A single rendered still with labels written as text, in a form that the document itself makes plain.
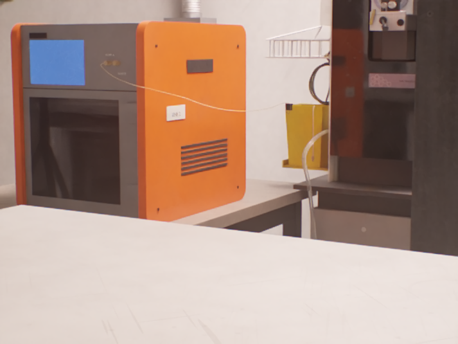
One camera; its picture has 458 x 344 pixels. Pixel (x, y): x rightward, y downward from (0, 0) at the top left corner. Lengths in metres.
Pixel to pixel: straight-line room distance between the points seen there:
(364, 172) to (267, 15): 1.47
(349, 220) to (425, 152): 0.88
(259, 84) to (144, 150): 1.86
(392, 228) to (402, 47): 0.43
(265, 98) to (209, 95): 1.62
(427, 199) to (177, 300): 0.74
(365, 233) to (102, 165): 0.68
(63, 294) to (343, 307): 0.21
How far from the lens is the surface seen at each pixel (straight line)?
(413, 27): 2.12
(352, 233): 2.19
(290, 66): 3.56
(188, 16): 3.68
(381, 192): 2.13
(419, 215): 1.34
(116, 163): 1.86
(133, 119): 1.81
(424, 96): 1.31
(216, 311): 0.62
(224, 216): 1.97
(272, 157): 3.62
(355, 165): 2.26
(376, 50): 2.20
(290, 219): 2.36
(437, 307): 0.65
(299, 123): 2.31
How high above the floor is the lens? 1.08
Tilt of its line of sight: 8 degrees down
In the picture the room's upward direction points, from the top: straight up
